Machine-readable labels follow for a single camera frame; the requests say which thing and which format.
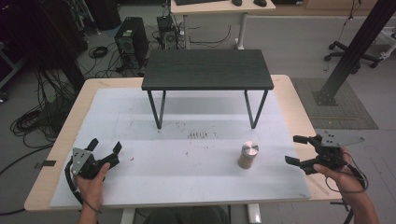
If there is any black shelf with metal legs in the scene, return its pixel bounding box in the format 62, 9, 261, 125
141, 49, 275, 131

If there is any white table mat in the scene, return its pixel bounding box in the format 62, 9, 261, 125
49, 88, 312, 209

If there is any black metal column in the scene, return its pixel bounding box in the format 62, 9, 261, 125
311, 0, 396, 107

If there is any left hand-held gripper cable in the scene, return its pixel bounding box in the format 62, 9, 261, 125
64, 160, 103, 216

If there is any black tape strip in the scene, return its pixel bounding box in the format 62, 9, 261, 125
34, 160, 58, 170

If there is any black office chair base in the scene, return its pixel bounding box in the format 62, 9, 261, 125
323, 40, 381, 76

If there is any white metal frame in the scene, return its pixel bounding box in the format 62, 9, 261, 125
376, 26, 396, 62

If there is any black curtain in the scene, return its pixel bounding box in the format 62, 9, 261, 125
0, 0, 89, 91

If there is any bundle of black floor cables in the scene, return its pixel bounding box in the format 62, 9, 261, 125
0, 66, 82, 175

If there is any coiled black cable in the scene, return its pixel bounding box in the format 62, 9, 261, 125
88, 45, 109, 60

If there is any glass jar with metal lid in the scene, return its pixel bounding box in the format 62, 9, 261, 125
237, 140, 261, 170

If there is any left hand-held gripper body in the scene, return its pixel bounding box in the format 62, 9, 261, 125
70, 147, 121, 181

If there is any light wooden desk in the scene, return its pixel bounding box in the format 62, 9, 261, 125
170, 0, 277, 51

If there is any black keyboard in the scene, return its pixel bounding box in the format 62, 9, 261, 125
174, 0, 230, 7

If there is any right hand-held gripper cable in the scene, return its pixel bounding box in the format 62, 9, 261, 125
324, 151, 370, 194

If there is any hand-held gripper cable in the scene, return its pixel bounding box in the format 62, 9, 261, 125
324, 151, 370, 194
64, 160, 103, 216

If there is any black computer tower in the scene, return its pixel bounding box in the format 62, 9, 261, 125
113, 16, 150, 71

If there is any grey floor mat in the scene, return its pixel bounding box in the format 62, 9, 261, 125
290, 77, 379, 131

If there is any person's left hand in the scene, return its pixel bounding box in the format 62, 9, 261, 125
74, 161, 111, 213

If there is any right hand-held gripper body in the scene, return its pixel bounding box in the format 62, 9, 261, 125
300, 130, 366, 175

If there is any open computer tower with fan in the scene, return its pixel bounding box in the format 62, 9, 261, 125
156, 14, 182, 51

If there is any person's right hand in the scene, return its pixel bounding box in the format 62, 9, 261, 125
312, 147, 364, 196

